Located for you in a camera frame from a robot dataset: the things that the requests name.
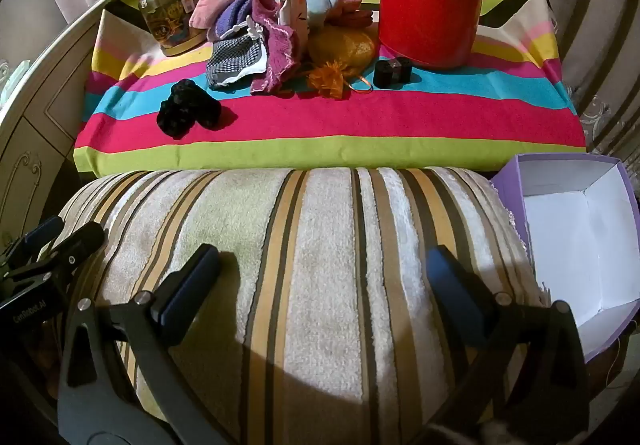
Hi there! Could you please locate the purple sock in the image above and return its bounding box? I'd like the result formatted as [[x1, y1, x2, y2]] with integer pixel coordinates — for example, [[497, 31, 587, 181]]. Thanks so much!
[[206, 0, 261, 46]]

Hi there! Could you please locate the beige striped towel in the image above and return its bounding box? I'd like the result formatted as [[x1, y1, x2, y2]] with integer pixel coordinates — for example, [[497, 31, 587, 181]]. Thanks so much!
[[50, 166, 551, 445]]

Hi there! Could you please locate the orange mesh pompom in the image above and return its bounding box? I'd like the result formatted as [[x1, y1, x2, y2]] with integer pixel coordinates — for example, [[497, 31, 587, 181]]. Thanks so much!
[[306, 60, 373, 100]]

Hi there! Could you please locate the purple cardboard box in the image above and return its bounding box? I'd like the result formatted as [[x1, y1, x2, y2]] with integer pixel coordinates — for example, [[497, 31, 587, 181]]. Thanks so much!
[[489, 153, 640, 361]]

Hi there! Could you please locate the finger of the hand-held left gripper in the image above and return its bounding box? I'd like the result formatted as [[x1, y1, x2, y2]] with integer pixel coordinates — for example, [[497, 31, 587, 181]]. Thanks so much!
[[10, 223, 107, 286], [0, 216, 64, 271]]

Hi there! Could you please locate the grey checkered cloth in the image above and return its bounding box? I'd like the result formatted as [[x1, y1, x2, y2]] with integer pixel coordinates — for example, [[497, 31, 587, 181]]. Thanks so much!
[[206, 32, 271, 90]]

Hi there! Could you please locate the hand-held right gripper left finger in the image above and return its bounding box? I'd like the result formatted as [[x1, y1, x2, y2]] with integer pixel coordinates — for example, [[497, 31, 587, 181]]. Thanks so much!
[[56, 244, 231, 445]]

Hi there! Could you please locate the small black box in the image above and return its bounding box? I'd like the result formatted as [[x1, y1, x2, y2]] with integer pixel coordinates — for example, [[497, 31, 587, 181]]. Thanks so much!
[[374, 56, 415, 88]]

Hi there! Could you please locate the gold tin jar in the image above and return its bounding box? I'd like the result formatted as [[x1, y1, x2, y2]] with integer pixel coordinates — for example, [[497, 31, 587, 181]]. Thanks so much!
[[138, 0, 209, 58]]

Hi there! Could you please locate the multicolour striped tablecloth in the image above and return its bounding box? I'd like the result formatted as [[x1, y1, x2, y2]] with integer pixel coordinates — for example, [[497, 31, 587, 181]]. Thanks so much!
[[72, 0, 588, 176]]

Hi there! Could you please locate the yellow knit cloth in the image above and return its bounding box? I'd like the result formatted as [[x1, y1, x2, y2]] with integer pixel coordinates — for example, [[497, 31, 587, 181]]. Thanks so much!
[[306, 25, 377, 73]]

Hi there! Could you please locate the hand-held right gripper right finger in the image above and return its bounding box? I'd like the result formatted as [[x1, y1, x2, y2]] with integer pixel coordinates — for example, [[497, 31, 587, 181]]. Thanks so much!
[[425, 245, 591, 445]]

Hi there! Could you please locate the black fluffy scrunchie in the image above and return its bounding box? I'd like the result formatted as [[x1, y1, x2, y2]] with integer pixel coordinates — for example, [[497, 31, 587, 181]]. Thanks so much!
[[156, 79, 222, 142]]

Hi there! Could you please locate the magenta knit glove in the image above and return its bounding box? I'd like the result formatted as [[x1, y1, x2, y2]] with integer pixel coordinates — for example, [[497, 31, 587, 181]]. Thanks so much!
[[249, 0, 301, 96]]

